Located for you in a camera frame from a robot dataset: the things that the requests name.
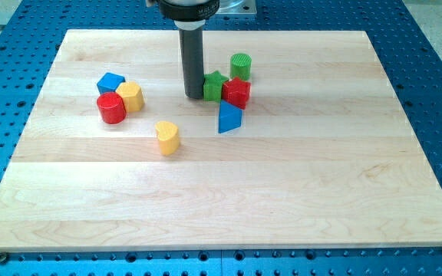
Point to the yellow hexagon block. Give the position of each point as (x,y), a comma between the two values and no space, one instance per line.
(132,96)

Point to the yellow heart block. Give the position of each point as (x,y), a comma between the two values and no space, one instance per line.
(168,137)

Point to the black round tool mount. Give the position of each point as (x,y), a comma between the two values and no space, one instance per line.
(188,10)

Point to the light wooden board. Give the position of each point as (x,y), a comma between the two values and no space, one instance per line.
(325,156)

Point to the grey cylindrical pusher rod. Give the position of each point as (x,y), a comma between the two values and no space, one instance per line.
(191,50)

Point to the blue triangle block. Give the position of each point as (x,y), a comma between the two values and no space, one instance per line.
(230,117)

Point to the green star block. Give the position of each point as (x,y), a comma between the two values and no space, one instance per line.
(213,85)

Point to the red cylinder block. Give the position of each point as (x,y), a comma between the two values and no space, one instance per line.
(111,107)

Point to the red star block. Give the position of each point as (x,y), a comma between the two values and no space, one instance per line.
(236,92)

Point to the blue cube block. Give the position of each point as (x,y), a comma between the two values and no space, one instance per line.
(109,82)

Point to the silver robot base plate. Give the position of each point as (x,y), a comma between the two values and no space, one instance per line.
(237,8)

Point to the green cylinder block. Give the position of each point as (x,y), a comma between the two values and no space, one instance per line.
(240,66)

